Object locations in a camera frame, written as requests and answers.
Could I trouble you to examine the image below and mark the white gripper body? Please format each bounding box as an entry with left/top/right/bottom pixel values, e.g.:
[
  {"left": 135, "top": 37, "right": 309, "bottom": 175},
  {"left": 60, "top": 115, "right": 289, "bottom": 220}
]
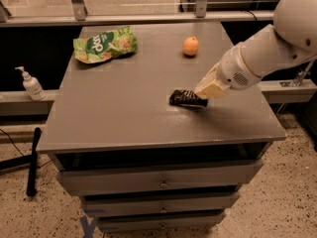
[{"left": 216, "top": 42, "right": 263, "bottom": 90}]

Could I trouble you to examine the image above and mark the white pump lotion bottle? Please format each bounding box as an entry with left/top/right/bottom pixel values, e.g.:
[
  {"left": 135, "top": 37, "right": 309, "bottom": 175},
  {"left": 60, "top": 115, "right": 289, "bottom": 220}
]
[{"left": 16, "top": 66, "right": 46, "bottom": 101}]

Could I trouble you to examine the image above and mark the orange fruit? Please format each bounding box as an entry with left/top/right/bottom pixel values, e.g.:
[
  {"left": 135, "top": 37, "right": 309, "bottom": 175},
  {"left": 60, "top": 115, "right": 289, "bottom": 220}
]
[{"left": 182, "top": 37, "right": 199, "bottom": 57}]

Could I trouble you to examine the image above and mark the green chip bag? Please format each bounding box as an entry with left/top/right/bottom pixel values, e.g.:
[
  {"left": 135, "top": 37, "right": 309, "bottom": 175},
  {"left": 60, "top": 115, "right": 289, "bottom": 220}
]
[{"left": 73, "top": 26, "right": 138, "bottom": 64}]

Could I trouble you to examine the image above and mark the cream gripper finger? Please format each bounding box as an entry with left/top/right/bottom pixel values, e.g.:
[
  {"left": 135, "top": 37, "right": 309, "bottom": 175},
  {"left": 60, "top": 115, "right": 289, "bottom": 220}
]
[
  {"left": 194, "top": 79, "right": 230, "bottom": 99},
  {"left": 197, "top": 63, "right": 219, "bottom": 87}
]

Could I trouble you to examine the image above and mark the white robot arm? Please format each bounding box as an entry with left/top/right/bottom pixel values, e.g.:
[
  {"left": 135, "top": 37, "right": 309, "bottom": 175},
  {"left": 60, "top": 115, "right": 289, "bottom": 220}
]
[{"left": 194, "top": 0, "right": 317, "bottom": 99}]

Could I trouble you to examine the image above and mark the black stand leg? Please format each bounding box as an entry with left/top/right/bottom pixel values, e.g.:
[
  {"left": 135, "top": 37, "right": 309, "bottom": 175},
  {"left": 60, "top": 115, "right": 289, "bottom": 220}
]
[{"left": 0, "top": 127, "right": 41, "bottom": 197}]

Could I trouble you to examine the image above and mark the black rxbar chocolate wrapper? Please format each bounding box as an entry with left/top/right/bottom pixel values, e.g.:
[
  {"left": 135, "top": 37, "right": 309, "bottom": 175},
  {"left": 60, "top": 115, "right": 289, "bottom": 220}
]
[{"left": 169, "top": 89, "right": 208, "bottom": 107}]

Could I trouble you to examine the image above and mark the grey drawer cabinet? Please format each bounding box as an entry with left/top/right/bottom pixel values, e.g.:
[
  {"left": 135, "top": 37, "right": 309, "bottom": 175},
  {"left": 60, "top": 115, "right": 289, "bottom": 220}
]
[{"left": 36, "top": 21, "right": 287, "bottom": 234}]

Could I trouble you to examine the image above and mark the metal bracket clamp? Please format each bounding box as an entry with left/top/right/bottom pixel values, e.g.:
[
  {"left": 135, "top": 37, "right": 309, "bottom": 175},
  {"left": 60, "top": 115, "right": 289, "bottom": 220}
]
[{"left": 280, "top": 60, "right": 314, "bottom": 87}]

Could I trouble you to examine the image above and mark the top grey drawer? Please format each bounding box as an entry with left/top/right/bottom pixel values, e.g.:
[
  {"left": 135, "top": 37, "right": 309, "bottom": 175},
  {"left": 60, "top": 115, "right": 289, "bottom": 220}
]
[{"left": 56, "top": 160, "right": 264, "bottom": 196}]

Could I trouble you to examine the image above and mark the bottom grey drawer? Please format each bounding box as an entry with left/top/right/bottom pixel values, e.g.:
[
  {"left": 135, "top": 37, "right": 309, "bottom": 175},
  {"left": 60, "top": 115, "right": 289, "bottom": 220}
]
[{"left": 97, "top": 210, "right": 225, "bottom": 232}]

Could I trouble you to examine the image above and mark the grey drawer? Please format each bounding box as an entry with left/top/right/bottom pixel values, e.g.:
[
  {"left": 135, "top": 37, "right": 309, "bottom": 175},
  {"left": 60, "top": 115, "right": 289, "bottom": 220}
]
[
  {"left": 81, "top": 192, "right": 240, "bottom": 217},
  {"left": 56, "top": 160, "right": 264, "bottom": 196},
  {"left": 97, "top": 210, "right": 225, "bottom": 232}
]

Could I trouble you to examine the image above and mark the black floor cable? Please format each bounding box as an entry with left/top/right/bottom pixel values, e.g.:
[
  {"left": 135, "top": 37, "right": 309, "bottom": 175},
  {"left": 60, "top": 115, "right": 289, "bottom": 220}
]
[{"left": 0, "top": 128, "right": 26, "bottom": 158}]

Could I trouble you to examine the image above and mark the grey metal railing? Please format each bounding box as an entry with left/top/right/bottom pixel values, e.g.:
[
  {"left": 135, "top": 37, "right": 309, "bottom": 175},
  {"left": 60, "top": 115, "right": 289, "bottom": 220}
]
[{"left": 0, "top": 0, "right": 273, "bottom": 27}]

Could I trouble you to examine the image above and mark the middle grey drawer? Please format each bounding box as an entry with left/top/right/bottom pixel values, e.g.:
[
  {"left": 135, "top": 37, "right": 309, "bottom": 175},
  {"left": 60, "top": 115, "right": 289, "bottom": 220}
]
[{"left": 81, "top": 192, "right": 240, "bottom": 217}]

